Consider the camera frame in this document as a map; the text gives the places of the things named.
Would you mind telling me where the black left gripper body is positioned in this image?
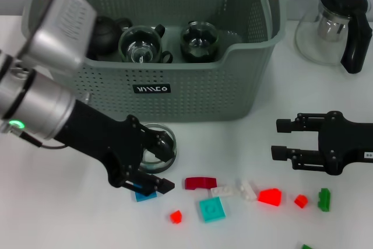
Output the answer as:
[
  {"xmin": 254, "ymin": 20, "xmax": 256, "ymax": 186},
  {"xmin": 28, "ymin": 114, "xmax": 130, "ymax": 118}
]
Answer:
[{"xmin": 54, "ymin": 99, "xmax": 146, "ymax": 188}]

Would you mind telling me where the white flat brick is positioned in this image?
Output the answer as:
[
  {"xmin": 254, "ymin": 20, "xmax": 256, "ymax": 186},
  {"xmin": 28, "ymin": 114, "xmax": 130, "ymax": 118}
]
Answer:
[{"xmin": 210, "ymin": 186, "xmax": 235, "ymax": 198}]

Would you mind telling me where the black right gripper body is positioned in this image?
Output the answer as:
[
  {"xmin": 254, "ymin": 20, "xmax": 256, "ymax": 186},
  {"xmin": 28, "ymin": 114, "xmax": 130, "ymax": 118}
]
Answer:
[{"xmin": 317, "ymin": 111, "xmax": 373, "ymax": 176}]

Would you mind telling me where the small red brick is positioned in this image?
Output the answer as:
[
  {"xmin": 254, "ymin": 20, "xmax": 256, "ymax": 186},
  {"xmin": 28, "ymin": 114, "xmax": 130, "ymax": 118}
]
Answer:
[
  {"xmin": 294, "ymin": 194, "xmax": 309, "ymax": 209},
  {"xmin": 170, "ymin": 209, "xmax": 184, "ymax": 224}
]

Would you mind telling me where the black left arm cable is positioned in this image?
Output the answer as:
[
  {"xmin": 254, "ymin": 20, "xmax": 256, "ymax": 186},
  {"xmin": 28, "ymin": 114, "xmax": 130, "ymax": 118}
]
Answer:
[{"xmin": 0, "ymin": 123, "xmax": 68, "ymax": 149}]

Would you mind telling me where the teal square brick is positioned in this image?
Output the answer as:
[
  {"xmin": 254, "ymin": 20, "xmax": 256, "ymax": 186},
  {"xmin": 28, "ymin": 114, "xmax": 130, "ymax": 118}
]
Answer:
[{"xmin": 199, "ymin": 196, "xmax": 227, "ymax": 223}]

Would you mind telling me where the large red sloped brick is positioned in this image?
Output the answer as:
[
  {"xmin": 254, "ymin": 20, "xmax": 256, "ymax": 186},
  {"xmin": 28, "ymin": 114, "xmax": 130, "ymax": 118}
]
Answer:
[{"xmin": 258, "ymin": 188, "xmax": 283, "ymax": 208}]

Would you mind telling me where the translucent white brick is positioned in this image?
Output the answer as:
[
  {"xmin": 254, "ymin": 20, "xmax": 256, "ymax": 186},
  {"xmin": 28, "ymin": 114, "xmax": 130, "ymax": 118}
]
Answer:
[{"xmin": 235, "ymin": 178, "xmax": 259, "ymax": 202}]

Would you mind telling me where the black clay teapot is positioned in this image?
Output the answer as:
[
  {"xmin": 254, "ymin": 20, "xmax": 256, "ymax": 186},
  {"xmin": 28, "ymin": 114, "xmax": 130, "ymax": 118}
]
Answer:
[{"xmin": 87, "ymin": 15, "xmax": 133, "ymax": 55}]

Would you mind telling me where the blue square brick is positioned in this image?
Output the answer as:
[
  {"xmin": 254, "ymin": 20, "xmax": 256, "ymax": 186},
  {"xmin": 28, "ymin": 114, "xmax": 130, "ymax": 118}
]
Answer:
[{"xmin": 134, "ymin": 184, "xmax": 158, "ymax": 202}]

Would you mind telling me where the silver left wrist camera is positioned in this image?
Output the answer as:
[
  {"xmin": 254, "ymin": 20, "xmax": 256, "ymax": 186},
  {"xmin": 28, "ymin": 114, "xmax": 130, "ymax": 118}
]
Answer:
[{"xmin": 16, "ymin": 0, "xmax": 97, "ymax": 72}]

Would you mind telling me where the dark red brick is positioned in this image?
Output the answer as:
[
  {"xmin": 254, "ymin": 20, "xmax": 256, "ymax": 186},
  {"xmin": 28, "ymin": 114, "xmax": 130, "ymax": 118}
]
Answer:
[{"xmin": 184, "ymin": 176, "xmax": 218, "ymax": 191}]

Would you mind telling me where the glass pitcher black handle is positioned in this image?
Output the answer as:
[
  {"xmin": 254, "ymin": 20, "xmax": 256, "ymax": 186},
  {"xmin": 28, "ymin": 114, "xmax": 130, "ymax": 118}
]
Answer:
[{"xmin": 294, "ymin": 0, "xmax": 373, "ymax": 75}]

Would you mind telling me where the grey perforated storage basket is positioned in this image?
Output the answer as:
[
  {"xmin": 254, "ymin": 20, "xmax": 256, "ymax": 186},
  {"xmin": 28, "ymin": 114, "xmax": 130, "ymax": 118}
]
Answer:
[{"xmin": 22, "ymin": 0, "xmax": 288, "ymax": 123}]

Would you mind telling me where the glass teacup black holder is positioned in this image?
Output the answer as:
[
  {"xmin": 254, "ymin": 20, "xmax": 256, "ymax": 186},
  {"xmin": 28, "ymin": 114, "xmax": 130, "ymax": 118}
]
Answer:
[
  {"xmin": 159, "ymin": 51, "xmax": 174, "ymax": 64},
  {"xmin": 136, "ymin": 122, "xmax": 178, "ymax": 176},
  {"xmin": 180, "ymin": 20, "xmax": 219, "ymax": 63},
  {"xmin": 118, "ymin": 23, "xmax": 167, "ymax": 64}
]

